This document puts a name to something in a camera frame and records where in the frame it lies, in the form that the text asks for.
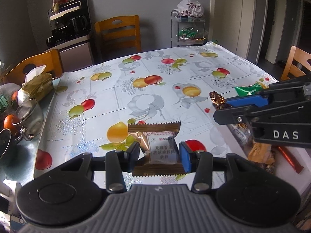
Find green chips bag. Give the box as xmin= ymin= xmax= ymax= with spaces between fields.
xmin=235 ymin=82 xmax=268 ymax=97

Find red long snack stick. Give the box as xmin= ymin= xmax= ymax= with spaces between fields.
xmin=275 ymin=146 xmax=304 ymax=174

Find green tissue pack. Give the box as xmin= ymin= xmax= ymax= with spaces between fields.
xmin=17 ymin=65 xmax=54 ymax=105

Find white cardboard box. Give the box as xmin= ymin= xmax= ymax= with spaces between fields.
xmin=219 ymin=126 xmax=310 ymax=198

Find wooden chair right side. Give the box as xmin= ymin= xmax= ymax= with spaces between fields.
xmin=280 ymin=46 xmax=311 ymax=81

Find glass jar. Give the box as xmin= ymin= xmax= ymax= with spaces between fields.
xmin=12 ymin=98 xmax=44 ymax=141

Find grey cabinet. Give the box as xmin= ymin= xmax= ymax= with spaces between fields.
xmin=59 ymin=42 xmax=93 ymax=72

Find wooden chair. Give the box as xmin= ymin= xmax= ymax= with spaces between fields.
xmin=94 ymin=15 xmax=142 ymax=59
xmin=2 ymin=49 xmax=63 ymax=86
xmin=280 ymin=46 xmax=311 ymax=81

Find white plastic bag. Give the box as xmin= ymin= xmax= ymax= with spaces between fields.
xmin=177 ymin=0 xmax=204 ymax=17

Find clear dark snack packet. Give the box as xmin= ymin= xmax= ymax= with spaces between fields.
xmin=228 ymin=125 xmax=252 ymax=148

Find black coffee machine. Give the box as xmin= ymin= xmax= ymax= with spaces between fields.
xmin=46 ymin=0 xmax=92 ymax=48

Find brown foil candy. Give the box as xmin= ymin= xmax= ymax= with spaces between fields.
xmin=209 ymin=91 xmax=231 ymax=110

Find metal shelf cart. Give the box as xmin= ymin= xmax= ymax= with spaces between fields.
xmin=170 ymin=10 xmax=208 ymax=47

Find brown cake packet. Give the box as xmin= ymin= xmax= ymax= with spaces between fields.
xmin=128 ymin=122 xmax=185 ymax=177

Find green candies on shelf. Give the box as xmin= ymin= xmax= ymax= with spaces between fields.
xmin=178 ymin=27 xmax=203 ymax=41

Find wooden chair far side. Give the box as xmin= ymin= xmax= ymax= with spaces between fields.
xmin=94 ymin=15 xmax=142 ymax=59

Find fruit pattern tablecloth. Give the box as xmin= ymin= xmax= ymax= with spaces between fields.
xmin=34 ymin=43 xmax=275 ymax=177

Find light orange bread packet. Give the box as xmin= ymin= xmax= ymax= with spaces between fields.
xmin=247 ymin=142 xmax=276 ymax=175

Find wooden chair left side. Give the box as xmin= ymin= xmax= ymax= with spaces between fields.
xmin=2 ymin=49 xmax=63 ymax=86

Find orange fruit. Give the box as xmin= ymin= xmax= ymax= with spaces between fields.
xmin=4 ymin=114 xmax=20 ymax=136

